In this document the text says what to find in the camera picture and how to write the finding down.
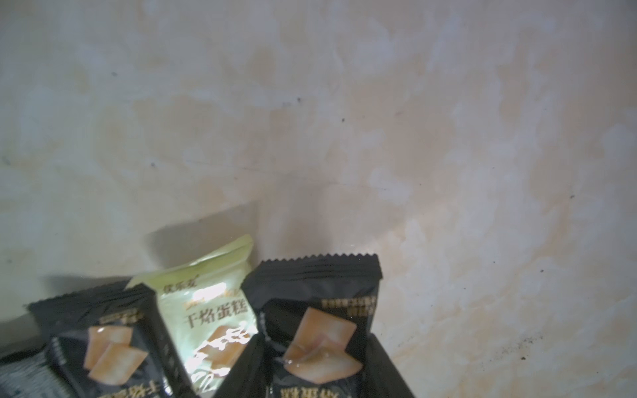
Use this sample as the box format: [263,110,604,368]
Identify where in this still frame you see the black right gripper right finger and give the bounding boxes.
[363,334,415,398]

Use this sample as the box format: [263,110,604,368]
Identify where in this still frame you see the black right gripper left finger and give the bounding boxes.
[214,334,270,398]

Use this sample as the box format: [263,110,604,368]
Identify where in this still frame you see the pale yellow cookie packet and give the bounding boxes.
[127,235,257,397]

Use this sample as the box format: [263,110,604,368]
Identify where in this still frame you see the black cookie packet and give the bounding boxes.
[28,280,194,397]
[242,255,383,397]

